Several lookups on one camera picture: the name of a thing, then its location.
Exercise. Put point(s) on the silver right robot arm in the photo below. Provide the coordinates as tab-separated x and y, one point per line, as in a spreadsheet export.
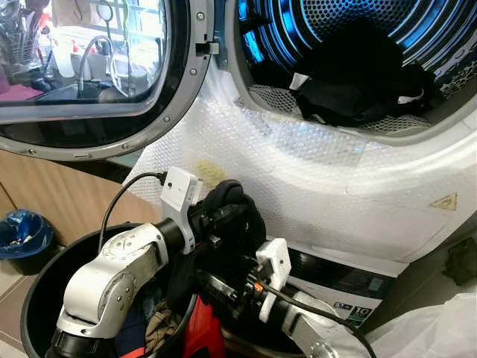
320	332

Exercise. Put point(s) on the red cloth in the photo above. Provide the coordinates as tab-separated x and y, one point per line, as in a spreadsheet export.
203	332

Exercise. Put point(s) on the round glass washer door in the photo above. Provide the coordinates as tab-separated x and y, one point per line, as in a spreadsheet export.
179	97

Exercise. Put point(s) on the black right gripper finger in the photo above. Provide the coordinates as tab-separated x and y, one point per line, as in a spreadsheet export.
212	283

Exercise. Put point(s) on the olive brown cloth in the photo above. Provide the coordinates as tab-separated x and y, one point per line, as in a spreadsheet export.
162	328

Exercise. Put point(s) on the white front-loading washing machine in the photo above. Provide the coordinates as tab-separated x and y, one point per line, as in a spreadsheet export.
350	201

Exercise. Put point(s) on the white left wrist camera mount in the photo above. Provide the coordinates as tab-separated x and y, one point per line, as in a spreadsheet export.
179	194

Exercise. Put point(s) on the dark blue cloth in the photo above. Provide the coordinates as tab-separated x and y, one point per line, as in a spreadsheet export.
134	328

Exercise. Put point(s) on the perforated steel washer drum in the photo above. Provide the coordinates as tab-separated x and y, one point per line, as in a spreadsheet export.
335	15

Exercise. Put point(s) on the black power plug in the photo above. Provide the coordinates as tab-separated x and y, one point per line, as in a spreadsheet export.
462	261

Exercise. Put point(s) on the bin with blue bag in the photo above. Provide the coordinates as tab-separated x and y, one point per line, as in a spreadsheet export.
26	239

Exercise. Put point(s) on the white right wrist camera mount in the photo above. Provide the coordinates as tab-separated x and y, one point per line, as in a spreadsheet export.
274	261

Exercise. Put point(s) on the black garment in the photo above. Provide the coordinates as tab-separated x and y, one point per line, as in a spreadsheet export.
238	239

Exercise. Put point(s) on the yellow triangle warning sticker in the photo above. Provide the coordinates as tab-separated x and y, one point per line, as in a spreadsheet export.
446	203

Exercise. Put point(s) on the black clothes pile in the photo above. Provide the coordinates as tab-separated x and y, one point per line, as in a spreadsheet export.
358	82

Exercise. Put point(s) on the white plastic sheet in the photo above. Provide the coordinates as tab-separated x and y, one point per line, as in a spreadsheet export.
432	328

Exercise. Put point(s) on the washer energy label sticker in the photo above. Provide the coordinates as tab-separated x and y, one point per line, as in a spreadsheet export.
356	312

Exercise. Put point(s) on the wooden cabinet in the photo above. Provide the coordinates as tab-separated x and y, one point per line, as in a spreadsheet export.
67	194

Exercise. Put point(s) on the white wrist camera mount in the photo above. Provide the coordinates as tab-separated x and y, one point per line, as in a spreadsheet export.
274	261
179	194

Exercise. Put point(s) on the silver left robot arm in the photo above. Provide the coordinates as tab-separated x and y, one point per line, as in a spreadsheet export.
104	287

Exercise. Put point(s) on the faded yellow sticker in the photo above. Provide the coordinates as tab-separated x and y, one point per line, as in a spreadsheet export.
211	174

